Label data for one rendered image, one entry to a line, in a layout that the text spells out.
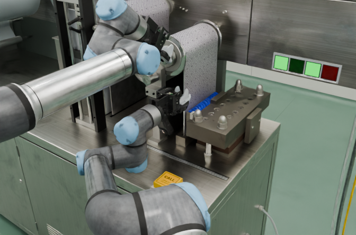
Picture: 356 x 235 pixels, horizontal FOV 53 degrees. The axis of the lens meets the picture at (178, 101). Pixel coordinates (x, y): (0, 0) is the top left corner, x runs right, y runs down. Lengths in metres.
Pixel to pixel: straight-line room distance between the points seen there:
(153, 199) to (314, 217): 1.85
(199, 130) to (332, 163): 1.89
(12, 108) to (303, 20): 1.03
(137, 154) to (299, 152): 2.10
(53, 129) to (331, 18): 1.15
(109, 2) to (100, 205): 0.50
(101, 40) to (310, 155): 2.37
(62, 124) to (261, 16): 0.93
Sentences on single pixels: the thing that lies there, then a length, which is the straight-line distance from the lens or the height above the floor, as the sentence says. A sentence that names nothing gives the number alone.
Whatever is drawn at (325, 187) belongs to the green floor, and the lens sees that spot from 2.77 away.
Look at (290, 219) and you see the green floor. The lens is 2.45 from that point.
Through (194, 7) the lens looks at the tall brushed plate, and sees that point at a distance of 1.57.
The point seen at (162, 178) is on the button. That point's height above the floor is 0.92.
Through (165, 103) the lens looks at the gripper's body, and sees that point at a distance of 1.18.
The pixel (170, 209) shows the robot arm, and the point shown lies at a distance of 0.75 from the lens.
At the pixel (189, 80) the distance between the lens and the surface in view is 1.30.
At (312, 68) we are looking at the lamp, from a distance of 1.41.
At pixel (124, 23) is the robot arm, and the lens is 0.98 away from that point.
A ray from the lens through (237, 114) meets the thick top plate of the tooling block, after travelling 1.35.
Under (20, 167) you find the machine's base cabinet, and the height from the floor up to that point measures 0.62.
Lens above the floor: 1.68
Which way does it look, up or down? 27 degrees down
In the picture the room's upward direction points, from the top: straight up
